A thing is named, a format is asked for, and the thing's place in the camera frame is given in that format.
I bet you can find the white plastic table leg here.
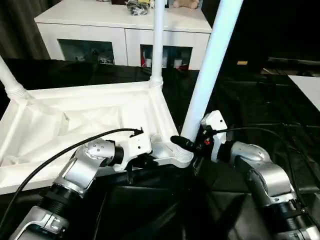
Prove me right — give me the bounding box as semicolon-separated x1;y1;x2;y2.
0;56;30;101
149;0;167;88
174;0;245;162

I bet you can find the white plastic table top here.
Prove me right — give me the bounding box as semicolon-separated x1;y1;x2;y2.
0;79;195;196

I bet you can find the black mat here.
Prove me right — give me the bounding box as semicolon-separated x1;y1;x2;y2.
0;57;320;240

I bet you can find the white flat board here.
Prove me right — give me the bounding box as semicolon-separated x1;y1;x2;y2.
287;74;320;112

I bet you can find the black side table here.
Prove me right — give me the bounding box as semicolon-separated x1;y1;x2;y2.
267;56;320;76

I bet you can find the dark patterned ornament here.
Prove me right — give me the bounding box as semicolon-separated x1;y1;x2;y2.
126;1;150;16

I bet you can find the white cabinet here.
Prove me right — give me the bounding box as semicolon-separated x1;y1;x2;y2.
34;0;213;71

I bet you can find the grey curtain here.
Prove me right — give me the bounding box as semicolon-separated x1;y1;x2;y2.
0;0;51;60

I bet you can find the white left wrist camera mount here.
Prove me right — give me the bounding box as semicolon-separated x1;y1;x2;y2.
113;129;153;173

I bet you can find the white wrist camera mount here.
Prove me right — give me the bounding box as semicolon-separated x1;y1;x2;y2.
113;129;153;173
201;109;228;161

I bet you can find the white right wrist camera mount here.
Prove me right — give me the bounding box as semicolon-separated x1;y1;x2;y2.
201;109;228;161

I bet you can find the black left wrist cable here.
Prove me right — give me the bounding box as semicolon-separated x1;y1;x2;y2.
7;127;145;240

